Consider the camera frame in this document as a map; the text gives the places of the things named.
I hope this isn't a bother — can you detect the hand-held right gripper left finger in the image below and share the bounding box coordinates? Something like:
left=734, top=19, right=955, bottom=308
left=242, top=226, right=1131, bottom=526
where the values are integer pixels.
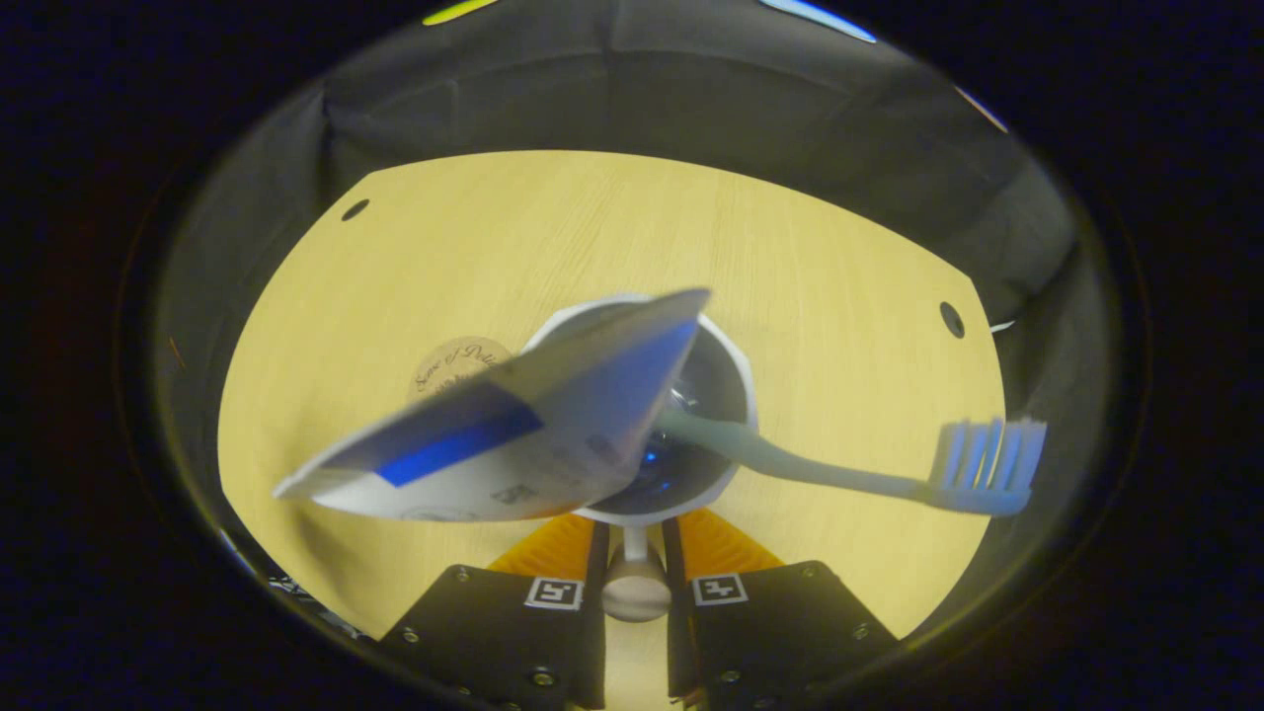
left=380, top=513, right=610, bottom=711

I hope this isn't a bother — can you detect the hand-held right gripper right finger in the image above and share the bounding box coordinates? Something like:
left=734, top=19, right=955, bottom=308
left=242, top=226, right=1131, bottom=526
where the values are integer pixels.
left=662, top=509, right=902, bottom=711

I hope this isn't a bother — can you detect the white toothpaste tube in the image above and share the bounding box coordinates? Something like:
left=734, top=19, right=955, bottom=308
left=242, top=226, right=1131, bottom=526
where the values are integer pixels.
left=274, top=287, right=712, bottom=522

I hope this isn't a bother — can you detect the pale blue toothbrush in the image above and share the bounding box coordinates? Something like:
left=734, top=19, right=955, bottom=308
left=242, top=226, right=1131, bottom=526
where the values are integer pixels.
left=652, top=405, right=1048, bottom=517

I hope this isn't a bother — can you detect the white cup with wooden handle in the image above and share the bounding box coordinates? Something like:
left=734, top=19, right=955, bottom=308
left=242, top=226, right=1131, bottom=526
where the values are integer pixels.
left=521, top=296, right=759, bottom=623

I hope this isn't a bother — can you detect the round cork coaster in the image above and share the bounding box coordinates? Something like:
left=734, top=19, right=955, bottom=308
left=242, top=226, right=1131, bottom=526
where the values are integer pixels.
left=407, top=336, right=514, bottom=401

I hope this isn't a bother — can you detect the light wooden desktop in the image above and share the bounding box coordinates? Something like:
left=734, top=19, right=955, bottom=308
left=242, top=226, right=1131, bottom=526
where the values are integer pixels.
left=217, top=150, right=1006, bottom=711

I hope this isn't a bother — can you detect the black backdrop cloth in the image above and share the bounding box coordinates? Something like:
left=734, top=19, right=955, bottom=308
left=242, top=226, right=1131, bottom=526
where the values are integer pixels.
left=153, top=0, right=1097, bottom=633

